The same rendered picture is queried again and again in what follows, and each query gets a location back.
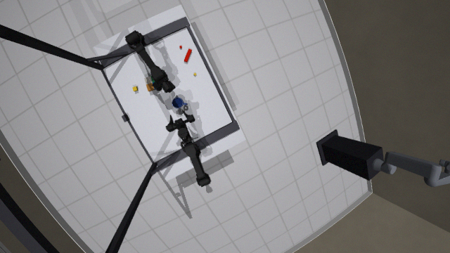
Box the orange cube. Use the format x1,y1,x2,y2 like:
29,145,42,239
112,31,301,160
146,83,155,91

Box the dark blue mug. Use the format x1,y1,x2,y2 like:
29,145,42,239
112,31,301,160
172,98,188,108

